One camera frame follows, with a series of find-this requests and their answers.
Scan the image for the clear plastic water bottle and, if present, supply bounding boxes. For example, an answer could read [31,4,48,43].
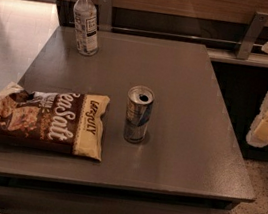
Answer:
[73,0,99,56]

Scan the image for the grey drawer cabinet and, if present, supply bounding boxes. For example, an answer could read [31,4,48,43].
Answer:
[0,27,255,214]

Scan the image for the silver blue drink can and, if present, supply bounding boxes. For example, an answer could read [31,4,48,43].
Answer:
[123,85,155,143]

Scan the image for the brown sea salt chip bag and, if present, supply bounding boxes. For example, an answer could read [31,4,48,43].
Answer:
[0,83,110,160]

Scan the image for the horizontal metal rail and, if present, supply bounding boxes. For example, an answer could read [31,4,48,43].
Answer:
[67,13,264,56]

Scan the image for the right metal bracket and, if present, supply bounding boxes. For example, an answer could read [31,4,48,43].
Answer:
[235,11,268,60]

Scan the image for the metal bracket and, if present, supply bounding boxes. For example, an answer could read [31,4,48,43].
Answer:
[98,0,113,32]
[235,11,268,60]

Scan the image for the left metal bracket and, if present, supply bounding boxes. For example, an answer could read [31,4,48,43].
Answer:
[98,0,113,32]

